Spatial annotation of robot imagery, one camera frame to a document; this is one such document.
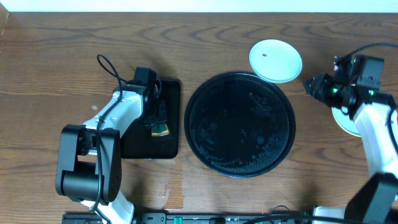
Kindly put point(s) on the black round tray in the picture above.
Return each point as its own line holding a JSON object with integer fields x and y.
{"x": 239, "y": 125}

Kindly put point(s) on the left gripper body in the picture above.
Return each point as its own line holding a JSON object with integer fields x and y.
{"x": 158, "y": 116}

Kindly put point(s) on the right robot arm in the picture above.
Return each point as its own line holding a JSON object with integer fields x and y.
{"x": 355, "y": 88}

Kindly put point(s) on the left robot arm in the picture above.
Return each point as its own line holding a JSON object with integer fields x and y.
{"x": 89, "y": 159}

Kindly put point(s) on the black rectangular tray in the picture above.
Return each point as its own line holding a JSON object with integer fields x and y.
{"x": 138, "y": 143}

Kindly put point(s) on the green and yellow sponge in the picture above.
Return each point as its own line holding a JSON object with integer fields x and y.
{"x": 159, "y": 130}

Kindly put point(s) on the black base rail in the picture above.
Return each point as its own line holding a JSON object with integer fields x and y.
{"x": 163, "y": 218}

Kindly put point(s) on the light blue plate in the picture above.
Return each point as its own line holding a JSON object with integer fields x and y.
{"x": 275, "y": 61}
{"x": 344, "y": 122}

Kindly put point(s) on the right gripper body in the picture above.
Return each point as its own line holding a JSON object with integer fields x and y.
{"x": 329, "y": 91}

